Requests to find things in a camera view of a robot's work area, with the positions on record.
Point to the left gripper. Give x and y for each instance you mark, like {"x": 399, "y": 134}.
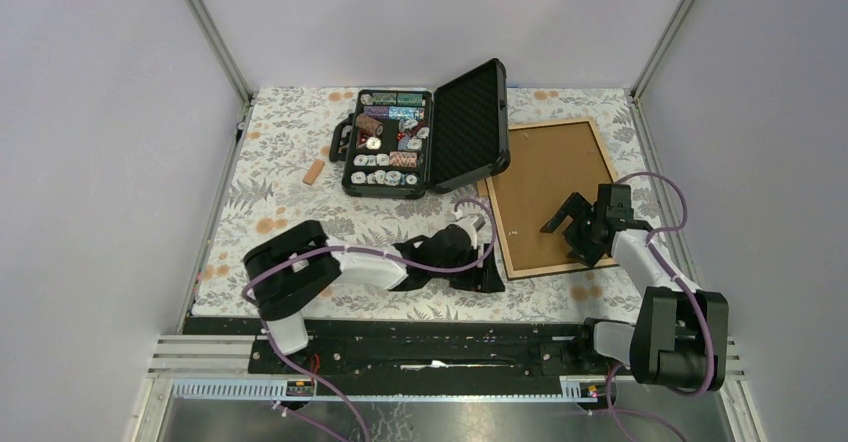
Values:
{"x": 484, "y": 279}

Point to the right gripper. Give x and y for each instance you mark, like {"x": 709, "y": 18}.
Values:
{"x": 577, "y": 209}

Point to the brown frame backing board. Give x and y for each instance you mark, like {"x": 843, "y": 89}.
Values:
{"x": 549, "y": 161}

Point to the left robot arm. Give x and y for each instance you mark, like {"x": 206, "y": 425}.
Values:
{"x": 289, "y": 271}

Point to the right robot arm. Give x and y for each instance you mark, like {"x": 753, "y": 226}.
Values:
{"x": 679, "y": 338}

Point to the orange poker chip stack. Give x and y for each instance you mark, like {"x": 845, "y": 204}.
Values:
{"x": 403, "y": 159}

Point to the black poker chip case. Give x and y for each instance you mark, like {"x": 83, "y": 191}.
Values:
{"x": 459, "y": 130}

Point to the brown poker chip stack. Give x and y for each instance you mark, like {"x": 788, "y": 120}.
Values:
{"x": 369, "y": 125}

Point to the wooden block left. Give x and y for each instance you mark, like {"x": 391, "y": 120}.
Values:
{"x": 314, "y": 172}

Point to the floral tablecloth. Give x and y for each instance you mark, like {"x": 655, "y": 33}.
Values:
{"x": 290, "y": 128}

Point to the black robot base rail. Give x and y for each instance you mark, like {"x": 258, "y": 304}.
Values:
{"x": 441, "y": 359}

